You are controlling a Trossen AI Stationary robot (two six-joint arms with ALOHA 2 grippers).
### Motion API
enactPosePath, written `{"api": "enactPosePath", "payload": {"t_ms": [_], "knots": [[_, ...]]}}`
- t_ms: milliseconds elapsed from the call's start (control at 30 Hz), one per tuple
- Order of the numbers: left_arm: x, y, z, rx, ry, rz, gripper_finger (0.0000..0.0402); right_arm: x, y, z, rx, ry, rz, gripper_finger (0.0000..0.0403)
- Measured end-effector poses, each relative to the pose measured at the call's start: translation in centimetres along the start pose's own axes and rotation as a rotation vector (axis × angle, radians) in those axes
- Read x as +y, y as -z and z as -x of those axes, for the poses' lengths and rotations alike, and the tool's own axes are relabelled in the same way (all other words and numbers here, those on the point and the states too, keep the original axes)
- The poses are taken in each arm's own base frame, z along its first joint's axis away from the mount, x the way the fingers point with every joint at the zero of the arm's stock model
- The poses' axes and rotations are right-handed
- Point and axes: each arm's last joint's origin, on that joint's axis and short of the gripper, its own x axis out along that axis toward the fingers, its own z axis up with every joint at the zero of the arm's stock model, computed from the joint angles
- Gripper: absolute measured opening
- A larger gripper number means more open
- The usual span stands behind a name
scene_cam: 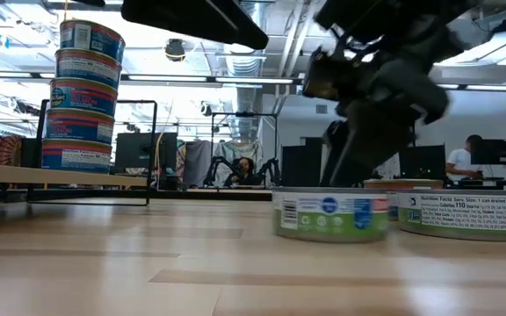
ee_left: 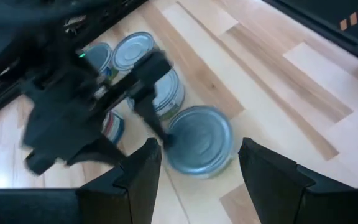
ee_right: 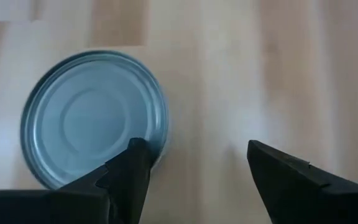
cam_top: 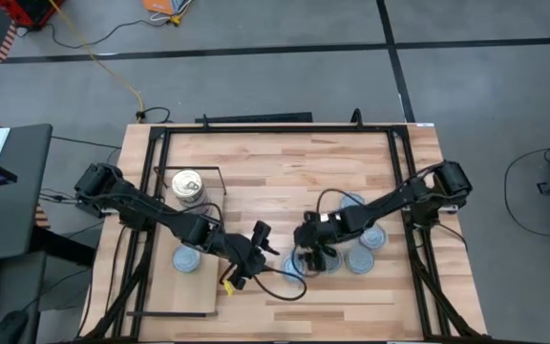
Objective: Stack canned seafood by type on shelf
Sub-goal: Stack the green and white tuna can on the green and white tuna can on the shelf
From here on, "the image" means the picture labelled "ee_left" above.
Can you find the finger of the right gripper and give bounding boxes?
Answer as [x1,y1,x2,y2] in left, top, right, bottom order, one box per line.
[67,136,127,166]
[129,51,177,151]

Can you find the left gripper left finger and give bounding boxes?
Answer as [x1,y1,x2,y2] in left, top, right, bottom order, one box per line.
[0,137,163,224]

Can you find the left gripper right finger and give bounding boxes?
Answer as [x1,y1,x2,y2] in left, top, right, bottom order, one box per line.
[237,137,358,224]

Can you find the green white tuna can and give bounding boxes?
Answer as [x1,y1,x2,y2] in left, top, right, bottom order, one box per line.
[112,30,160,74]
[84,42,119,85]
[126,68,186,121]
[165,105,234,180]

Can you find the blue red salmon can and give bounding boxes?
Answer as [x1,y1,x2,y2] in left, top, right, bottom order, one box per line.
[101,110,126,146]

